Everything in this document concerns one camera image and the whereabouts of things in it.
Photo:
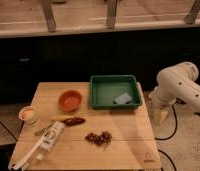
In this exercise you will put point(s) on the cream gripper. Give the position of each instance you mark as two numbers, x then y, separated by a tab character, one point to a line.
160	115

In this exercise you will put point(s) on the dark red grape bunch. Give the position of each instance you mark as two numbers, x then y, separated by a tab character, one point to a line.
99	140

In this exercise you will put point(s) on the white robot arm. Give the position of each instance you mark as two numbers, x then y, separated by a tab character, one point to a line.
175	82

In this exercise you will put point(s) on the orange red bowl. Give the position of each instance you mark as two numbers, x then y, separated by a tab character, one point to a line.
69	101

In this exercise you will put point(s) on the grey blue sponge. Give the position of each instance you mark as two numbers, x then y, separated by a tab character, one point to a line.
123	99

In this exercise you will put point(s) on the green plastic tray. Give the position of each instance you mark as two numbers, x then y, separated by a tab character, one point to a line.
105	88

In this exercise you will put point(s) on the white tube bottle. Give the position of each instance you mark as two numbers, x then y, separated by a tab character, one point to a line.
49	139

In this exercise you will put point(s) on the wooden rail post right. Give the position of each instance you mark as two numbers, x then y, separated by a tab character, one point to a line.
192	14

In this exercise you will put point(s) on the wooden rail post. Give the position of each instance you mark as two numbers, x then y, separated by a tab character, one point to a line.
111	13
192	14

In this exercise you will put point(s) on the wooden rail post middle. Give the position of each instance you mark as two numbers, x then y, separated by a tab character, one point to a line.
111	13

